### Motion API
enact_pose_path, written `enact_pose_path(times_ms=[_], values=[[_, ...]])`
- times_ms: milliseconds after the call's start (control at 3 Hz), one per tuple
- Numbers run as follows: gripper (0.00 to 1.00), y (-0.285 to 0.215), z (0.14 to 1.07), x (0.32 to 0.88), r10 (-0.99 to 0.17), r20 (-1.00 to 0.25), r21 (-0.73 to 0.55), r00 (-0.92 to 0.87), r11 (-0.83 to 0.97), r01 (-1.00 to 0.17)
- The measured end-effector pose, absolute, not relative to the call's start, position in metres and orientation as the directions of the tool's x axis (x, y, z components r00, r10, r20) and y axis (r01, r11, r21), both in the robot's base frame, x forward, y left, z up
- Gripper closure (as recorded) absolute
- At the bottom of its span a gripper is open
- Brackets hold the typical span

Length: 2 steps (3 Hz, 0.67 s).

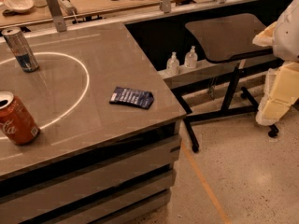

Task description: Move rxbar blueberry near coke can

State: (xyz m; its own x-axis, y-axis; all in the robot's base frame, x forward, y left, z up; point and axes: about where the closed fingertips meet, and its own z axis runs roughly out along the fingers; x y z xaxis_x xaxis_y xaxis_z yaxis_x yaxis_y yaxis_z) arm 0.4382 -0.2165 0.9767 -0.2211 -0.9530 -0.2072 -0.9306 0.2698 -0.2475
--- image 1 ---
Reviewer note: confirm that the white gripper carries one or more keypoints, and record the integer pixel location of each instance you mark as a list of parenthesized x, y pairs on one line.
[(288, 36)]

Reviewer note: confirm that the blue rxbar blueberry wrapper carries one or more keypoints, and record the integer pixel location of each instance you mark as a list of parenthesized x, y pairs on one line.
[(132, 97)]

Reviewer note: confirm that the silver blue red bull can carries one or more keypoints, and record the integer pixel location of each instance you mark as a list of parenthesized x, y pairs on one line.
[(20, 49)]

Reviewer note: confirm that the red coke can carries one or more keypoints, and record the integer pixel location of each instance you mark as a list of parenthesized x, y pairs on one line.
[(16, 123)]

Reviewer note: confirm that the black rolling side table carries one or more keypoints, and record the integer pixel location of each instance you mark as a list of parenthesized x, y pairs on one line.
[(225, 39)]

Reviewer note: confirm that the right clear sanitizer bottle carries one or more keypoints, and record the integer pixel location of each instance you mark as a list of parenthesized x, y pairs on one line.
[(191, 58)]

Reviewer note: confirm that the clear sanitizer bottle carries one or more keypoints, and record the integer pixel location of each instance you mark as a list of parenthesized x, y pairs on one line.
[(172, 65), (191, 58)]

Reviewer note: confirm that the left clear sanitizer bottle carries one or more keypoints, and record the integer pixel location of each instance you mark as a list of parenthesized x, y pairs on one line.
[(172, 65)]

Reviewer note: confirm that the grey drawer cabinet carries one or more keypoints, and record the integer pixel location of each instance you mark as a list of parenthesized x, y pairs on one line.
[(105, 185)]

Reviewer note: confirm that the white power strip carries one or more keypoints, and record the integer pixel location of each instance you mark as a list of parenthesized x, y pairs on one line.
[(68, 7)]

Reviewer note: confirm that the white bowl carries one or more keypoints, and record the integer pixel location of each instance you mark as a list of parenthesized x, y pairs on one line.
[(19, 6)]

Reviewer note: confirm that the grey metal bracket left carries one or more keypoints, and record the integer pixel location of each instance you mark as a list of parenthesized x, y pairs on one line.
[(57, 15)]

